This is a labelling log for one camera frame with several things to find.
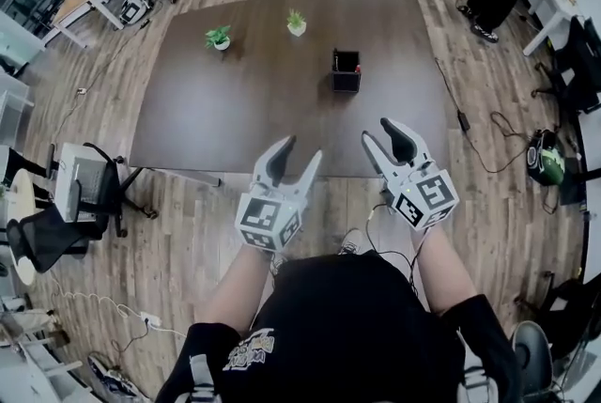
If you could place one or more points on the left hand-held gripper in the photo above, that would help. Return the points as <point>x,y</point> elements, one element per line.
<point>267,215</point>

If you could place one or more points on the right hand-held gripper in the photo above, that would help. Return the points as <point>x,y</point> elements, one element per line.
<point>425,199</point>

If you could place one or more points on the black square pen holder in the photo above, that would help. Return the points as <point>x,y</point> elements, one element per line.
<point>345,79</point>

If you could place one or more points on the person's right forearm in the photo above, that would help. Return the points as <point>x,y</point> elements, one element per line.
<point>441,269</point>

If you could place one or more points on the person's left forearm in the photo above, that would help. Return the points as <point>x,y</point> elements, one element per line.
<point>235,288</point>

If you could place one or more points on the person's white shoe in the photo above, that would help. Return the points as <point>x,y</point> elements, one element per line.
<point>351,242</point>

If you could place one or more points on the spiky plant in white pot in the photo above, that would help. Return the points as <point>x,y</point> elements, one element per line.
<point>296,23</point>

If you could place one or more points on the leafy plant in white pot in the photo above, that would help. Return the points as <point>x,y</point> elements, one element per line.
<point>219,38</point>

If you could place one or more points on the green and black helmet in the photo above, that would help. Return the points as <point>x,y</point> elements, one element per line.
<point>544,159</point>

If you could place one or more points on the person's black printed shirt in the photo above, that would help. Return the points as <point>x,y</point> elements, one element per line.
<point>347,326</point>

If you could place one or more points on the white power strip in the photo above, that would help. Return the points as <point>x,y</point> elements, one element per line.
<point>151,320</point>

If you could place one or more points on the white box on chair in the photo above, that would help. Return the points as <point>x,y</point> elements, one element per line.
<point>77,180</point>

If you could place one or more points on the white device with marker print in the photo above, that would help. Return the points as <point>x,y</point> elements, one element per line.
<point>134,7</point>

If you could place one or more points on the black mesh office chair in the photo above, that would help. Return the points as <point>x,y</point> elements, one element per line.
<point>61,232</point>

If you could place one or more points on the patterned sneakers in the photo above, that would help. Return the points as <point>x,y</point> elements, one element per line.
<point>112,377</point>

